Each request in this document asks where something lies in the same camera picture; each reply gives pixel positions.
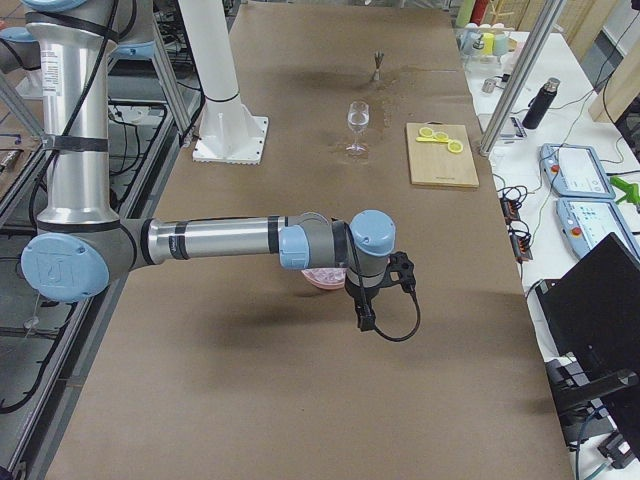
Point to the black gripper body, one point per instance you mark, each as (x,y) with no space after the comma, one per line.
(361,294)

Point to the steel measuring jigger cup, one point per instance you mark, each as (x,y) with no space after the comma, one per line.
(378,60)

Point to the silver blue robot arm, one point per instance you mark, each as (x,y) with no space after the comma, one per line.
(82,244)

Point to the pink bowl of ice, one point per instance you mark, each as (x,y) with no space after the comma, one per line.
(326,278)

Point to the clear wine glass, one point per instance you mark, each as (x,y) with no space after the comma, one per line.
(358,121)

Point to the bamboo cutting board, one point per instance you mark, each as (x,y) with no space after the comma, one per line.
(431,164)

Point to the lemon slice middle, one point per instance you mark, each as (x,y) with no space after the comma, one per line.
(441,136)

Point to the silver kitchen scale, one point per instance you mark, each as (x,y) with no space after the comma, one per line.
(512,130)

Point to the blue teach pendant near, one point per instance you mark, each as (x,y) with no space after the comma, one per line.
(586,221)

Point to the blue teach pendant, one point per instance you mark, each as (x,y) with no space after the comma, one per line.
(586,221)
(575,171)

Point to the blue teach pendant far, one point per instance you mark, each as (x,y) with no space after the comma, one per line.
(575,171)

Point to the black computer monitor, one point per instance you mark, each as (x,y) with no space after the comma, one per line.
(593,313)

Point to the black water bottle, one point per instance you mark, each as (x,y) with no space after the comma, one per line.
(539,106)

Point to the yellow cup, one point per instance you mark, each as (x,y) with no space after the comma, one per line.
(485,44)

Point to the lemon slice near handle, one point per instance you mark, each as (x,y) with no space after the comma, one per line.
(455,146)

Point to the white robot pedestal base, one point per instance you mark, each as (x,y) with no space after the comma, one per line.
(228,132)

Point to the green handled grabber tool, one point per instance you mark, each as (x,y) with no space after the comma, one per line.
(630,190)

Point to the aluminium frame post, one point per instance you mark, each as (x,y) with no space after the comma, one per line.
(533,46)

